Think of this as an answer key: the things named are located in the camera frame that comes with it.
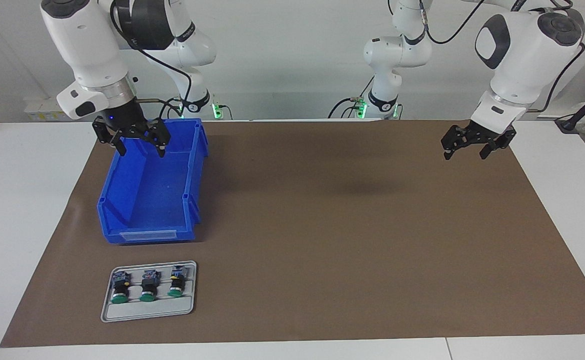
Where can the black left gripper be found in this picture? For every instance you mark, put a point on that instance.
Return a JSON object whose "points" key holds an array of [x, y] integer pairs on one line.
{"points": [[477, 134]]}

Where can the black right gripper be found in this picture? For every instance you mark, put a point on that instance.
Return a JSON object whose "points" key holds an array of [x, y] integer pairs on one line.
{"points": [[124, 120]]}

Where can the green push button switch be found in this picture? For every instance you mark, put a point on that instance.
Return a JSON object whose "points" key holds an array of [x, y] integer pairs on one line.
{"points": [[176, 284], [148, 287], [118, 290]]}

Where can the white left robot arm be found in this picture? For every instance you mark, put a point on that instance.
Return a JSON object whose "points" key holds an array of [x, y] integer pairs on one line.
{"points": [[517, 50]]}

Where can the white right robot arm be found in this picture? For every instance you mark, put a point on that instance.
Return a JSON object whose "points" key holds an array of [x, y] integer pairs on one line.
{"points": [[87, 45]]}

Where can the blue plastic storage bin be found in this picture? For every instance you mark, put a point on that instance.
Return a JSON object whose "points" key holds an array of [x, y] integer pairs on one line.
{"points": [[157, 200]]}

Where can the white cardboard box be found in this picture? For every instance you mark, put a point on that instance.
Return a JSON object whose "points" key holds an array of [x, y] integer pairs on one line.
{"points": [[39, 107]]}

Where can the grey metal tray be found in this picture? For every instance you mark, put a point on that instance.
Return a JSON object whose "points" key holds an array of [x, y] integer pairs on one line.
{"points": [[147, 310]]}

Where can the brown table mat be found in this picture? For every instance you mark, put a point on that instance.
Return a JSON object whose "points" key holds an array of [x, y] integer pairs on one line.
{"points": [[322, 250]]}

